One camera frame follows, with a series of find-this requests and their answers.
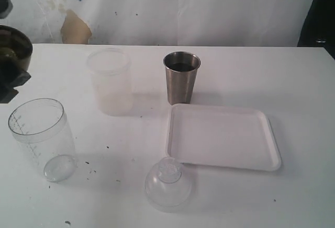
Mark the white rectangular tray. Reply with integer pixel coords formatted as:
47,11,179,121
166,104,282,172

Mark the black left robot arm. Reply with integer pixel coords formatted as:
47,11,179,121
1,25,33,104

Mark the dark curtain at right edge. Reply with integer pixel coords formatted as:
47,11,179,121
297,0,335,57

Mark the clear plastic shaker cup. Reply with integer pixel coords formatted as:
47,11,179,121
8,98,77,183

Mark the stainless steel cup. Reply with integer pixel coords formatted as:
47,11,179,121
163,51,201,105

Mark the translucent plastic container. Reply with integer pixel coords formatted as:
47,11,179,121
86,48,133,116

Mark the clear dome shaker lid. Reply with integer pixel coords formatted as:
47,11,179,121
144,157,193,210

